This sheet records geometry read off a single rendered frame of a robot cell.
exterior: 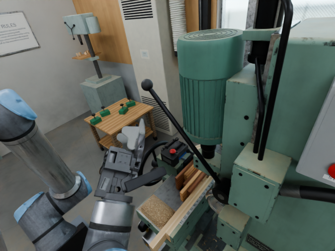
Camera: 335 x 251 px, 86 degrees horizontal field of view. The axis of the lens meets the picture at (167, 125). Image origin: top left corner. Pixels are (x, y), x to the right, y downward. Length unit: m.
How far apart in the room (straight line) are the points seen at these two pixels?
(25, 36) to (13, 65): 0.44
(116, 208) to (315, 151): 0.37
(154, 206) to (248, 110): 0.51
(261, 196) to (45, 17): 3.44
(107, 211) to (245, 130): 0.37
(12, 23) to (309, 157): 3.34
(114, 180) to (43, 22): 3.19
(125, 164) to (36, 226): 0.76
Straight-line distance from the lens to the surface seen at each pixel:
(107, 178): 0.45
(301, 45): 0.35
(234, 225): 0.57
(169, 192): 0.84
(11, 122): 0.70
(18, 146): 0.77
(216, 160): 0.72
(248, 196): 0.45
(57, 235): 1.13
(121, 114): 2.24
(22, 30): 3.39
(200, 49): 0.45
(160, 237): 0.71
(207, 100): 0.50
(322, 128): 0.33
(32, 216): 1.14
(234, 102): 0.47
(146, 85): 0.51
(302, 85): 0.37
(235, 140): 0.53
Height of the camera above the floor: 1.59
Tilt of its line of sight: 35 degrees down
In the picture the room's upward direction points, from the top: 8 degrees counter-clockwise
